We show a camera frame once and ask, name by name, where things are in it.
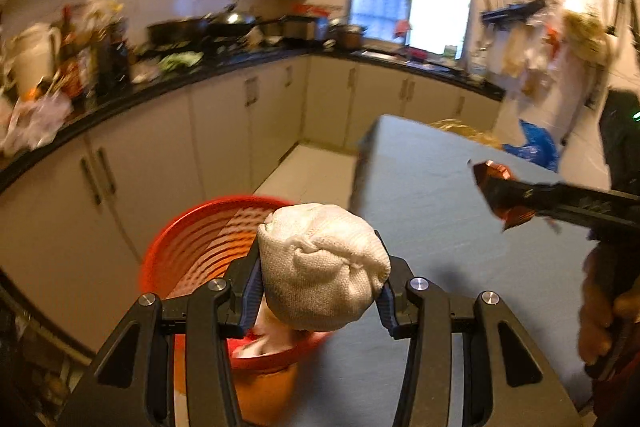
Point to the black kitchen countertop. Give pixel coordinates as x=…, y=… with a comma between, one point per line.
x=150, y=89

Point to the blue plastic bag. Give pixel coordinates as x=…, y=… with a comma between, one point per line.
x=537, y=149

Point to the orange snack wrapper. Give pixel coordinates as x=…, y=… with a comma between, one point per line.
x=487, y=187

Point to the stainless steel pot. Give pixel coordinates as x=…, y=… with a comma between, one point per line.
x=302, y=27

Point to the black wall rack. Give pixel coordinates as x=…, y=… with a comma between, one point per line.
x=515, y=9

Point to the row of sauce bottles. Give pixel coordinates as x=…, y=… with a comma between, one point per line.
x=95, y=57

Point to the brown cooking pot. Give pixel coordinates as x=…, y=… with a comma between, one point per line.
x=350, y=37

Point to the beige lower kitchen cabinets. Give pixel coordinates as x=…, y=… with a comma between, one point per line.
x=220, y=132

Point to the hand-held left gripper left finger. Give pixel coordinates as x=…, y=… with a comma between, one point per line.
x=251, y=294

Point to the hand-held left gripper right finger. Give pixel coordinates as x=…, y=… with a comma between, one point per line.
x=386, y=314

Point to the pile of plastic bags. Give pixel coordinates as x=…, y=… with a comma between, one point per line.
x=35, y=122

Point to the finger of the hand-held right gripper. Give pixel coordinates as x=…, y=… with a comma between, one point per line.
x=565, y=193
x=570, y=214

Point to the orange stool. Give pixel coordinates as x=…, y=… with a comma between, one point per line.
x=265, y=392

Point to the person's right hand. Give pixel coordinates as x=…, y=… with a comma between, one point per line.
x=595, y=317

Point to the green vegetable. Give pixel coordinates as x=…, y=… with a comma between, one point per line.
x=180, y=61

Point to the red plastic basket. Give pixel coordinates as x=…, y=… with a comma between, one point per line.
x=200, y=232

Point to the hanging plastic bags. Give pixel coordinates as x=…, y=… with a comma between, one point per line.
x=550, y=52

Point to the black frying pan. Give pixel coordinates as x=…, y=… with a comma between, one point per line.
x=177, y=29

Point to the white sock ball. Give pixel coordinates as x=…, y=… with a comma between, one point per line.
x=320, y=267

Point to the yellow plastic bag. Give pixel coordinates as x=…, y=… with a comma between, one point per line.
x=465, y=132

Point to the white printed paper packet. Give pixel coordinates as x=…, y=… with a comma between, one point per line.
x=260, y=342

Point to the white electric kettle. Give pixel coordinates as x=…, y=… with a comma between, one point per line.
x=32, y=57

